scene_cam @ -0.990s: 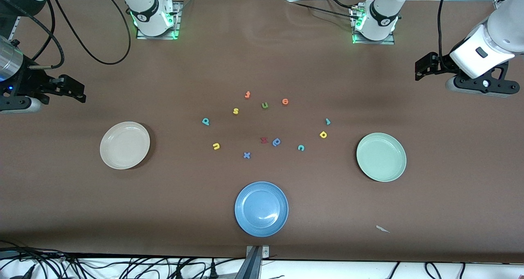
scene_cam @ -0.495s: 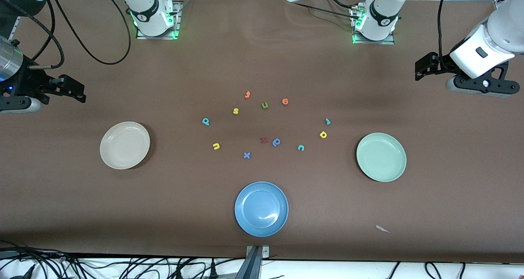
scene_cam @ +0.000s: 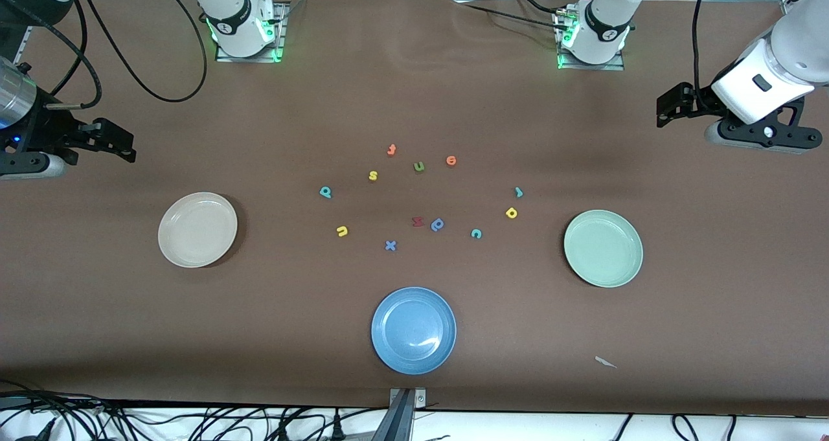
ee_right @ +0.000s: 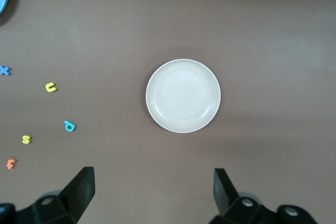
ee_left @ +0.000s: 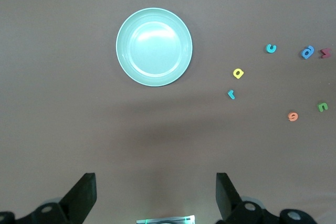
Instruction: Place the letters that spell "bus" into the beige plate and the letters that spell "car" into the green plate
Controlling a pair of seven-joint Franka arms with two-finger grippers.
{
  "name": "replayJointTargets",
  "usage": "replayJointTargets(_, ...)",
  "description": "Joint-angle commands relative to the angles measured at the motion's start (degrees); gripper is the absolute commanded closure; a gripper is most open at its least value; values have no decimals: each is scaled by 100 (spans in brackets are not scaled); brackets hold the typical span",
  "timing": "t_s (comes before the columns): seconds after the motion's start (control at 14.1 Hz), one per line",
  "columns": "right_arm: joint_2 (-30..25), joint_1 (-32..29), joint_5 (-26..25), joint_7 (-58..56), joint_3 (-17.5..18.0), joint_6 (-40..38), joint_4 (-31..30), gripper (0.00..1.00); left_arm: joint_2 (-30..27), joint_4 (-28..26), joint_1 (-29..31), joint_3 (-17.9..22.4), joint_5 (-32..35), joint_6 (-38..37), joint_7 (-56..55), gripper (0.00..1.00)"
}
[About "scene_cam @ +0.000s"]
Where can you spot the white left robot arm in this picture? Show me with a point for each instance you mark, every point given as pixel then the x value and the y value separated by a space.
pixel 605 20

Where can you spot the green plate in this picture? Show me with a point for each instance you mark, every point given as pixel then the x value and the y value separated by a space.
pixel 602 250

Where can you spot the blue plate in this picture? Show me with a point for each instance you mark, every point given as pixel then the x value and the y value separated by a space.
pixel 413 331

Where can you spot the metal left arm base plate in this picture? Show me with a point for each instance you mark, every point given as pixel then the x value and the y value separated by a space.
pixel 592 67

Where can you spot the blue letter p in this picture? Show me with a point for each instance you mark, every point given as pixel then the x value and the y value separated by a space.
pixel 438 224

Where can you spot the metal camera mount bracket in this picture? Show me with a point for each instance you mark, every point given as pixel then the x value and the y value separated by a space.
pixel 407 399

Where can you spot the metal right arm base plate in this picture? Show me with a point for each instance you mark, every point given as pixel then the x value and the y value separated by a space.
pixel 281 33

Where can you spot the white paper scrap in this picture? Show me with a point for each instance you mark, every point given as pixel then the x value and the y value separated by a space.
pixel 604 361

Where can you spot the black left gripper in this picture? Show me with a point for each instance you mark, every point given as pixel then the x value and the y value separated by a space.
pixel 698 100

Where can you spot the teal letter p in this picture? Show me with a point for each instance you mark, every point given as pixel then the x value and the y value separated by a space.
pixel 326 192

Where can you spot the aluminium frame rail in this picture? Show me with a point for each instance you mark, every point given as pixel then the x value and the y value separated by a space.
pixel 787 6
pixel 24 39

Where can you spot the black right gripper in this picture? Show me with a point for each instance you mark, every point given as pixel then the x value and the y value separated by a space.
pixel 46 132

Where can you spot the beige plate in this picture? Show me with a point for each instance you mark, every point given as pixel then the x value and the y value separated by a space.
pixel 197 230

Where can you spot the brown table cover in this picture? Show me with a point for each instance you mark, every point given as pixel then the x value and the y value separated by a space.
pixel 492 104

